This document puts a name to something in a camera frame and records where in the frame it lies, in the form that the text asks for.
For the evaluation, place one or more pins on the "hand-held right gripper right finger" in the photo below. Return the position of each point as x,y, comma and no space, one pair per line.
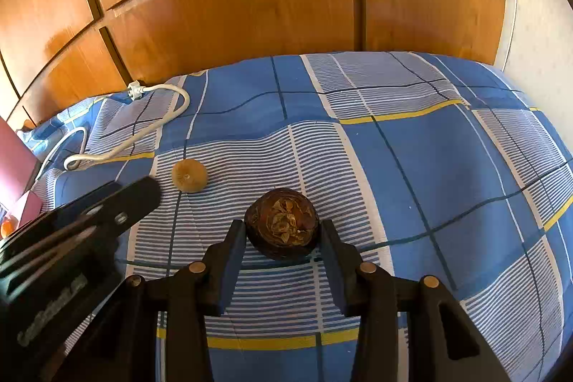
333,274

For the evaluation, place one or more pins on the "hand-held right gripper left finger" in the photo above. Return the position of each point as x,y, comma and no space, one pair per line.
228,270

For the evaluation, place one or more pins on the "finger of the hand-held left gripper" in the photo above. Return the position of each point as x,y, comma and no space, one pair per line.
67,209
134,203

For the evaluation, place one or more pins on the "tangerine with stem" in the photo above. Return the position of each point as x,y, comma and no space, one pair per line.
8,226

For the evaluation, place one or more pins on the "dark brown round fruit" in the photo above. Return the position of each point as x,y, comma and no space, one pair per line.
282,223

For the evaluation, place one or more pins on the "small tan kiwi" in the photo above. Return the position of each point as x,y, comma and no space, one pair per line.
190,176

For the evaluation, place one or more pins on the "pink box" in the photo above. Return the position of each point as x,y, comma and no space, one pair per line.
13,162

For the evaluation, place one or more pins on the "blue plaid bedsheet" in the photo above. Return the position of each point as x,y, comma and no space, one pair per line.
425,185

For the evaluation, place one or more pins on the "wooden wardrobe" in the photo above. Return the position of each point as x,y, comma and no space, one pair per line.
224,6

